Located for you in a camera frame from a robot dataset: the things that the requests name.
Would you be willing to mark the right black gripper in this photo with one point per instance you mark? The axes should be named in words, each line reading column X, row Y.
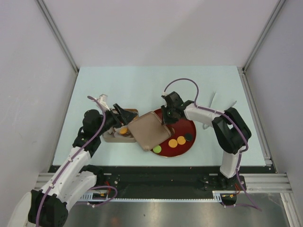
column 165, row 119

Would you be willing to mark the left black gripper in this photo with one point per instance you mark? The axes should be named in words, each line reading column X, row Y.
column 125, row 116

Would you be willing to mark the orange round cookie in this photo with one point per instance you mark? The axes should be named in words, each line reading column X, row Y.
column 181, row 140
column 123, row 131
column 173, row 143

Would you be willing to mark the tan square tin box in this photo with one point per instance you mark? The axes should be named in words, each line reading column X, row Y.
column 113, row 135

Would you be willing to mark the tan square tin lid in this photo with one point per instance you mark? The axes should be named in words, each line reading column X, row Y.
column 148, row 131

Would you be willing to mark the round red lacquer tray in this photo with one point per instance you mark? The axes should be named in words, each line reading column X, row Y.
column 183, row 135

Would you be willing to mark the metal tongs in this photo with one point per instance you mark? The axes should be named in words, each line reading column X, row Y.
column 211, row 105

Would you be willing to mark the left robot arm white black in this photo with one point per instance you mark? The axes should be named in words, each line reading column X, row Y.
column 51, row 204

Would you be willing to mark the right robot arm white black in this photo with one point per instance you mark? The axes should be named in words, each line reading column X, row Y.
column 231, row 131

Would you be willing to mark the black round cookie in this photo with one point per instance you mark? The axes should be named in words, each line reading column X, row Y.
column 188, row 137

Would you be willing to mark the green round cookie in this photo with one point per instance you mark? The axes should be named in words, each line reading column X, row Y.
column 157, row 149

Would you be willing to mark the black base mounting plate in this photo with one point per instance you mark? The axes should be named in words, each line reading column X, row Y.
column 119, row 170

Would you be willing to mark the white cable duct left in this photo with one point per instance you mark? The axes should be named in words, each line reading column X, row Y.
column 94, row 197

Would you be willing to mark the white cable duct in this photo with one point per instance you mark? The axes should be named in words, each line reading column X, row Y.
column 224, row 196
column 94, row 197

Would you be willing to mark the white cable duct right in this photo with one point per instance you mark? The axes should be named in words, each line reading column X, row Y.
column 224, row 196

